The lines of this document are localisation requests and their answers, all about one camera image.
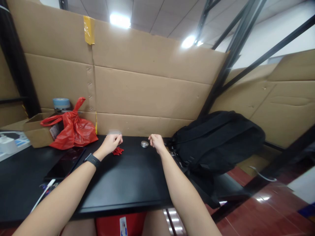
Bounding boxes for yellow tape strip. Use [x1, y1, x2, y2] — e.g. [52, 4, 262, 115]
[83, 15, 95, 46]

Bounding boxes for red plastic bag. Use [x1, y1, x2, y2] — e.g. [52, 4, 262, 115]
[40, 97, 99, 150]

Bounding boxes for large cardboard partition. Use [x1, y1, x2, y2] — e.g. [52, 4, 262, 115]
[7, 0, 231, 138]

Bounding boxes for white charger block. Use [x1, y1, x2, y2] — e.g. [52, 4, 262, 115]
[0, 134, 17, 155]

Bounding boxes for dark tablet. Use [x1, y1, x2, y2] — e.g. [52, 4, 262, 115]
[44, 146, 87, 182]

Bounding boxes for person's left hand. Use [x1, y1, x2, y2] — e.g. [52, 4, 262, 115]
[94, 133, 123, 156]

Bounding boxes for person's right hand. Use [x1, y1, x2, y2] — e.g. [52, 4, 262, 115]
[148, 134, 166, 156]

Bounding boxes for small cardboard box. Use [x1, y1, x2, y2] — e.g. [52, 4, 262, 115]
[23, 112, 62, 148]

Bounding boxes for black backpack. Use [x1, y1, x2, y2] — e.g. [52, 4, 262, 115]
[170, 110, 266, 209]

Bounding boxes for cardboard side partition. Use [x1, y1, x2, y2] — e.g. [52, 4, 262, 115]
[209, 49, 315, 149]

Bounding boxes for person's legs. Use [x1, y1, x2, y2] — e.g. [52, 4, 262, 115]
[61, 209, 178, 236]

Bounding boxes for person's left fingers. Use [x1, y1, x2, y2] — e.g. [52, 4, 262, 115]
[108, 134, 123, 149]

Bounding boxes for white cable on floor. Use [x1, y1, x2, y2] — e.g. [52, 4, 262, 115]
[249, 166, 278, 182]

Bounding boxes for black metal rack frame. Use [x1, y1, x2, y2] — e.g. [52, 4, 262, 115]
[197, 0, 315, 138]

